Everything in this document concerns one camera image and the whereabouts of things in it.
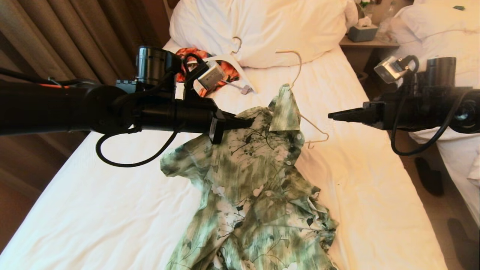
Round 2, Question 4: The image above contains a white hanger with metal hook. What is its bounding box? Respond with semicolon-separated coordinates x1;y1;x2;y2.
202;37;258;95

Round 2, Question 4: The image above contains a white sheeted bed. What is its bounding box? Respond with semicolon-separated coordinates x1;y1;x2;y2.
0;39;447;270

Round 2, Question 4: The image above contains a black slipper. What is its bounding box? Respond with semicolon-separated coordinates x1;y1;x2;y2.
414;157;444;196

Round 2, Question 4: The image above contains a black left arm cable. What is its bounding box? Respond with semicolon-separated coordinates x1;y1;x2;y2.
96;129;179;168

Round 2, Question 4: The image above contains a green floral short-sleeve shirt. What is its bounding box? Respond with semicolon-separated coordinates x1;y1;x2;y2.
160;84;338;270

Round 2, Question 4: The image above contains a wooden nightstand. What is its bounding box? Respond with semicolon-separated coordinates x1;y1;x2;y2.
339;36;400;75

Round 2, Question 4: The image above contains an orange floral garment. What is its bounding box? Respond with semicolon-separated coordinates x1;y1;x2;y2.
175;48;240;83

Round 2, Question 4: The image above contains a white duvet bed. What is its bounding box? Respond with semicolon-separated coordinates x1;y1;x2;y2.
379;0;480;225

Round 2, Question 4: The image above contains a white wire hanger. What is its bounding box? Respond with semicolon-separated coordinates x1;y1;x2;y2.
276;51;330;149

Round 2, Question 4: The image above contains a grey tissue box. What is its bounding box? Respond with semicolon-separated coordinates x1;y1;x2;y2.
347;17;378;42

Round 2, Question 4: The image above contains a small potted plant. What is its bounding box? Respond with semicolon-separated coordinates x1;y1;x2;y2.
352;0;372;19

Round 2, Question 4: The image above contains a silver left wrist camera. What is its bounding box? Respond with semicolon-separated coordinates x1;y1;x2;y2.
193;60;225;90

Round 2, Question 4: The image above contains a white pillow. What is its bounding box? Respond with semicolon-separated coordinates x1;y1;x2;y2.
170;0;357;70

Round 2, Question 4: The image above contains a clear plastic bag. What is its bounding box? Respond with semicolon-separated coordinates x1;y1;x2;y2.
377;4;400;42

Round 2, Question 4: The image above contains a brown curtain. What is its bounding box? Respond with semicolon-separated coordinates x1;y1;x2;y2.
0;0;169;195

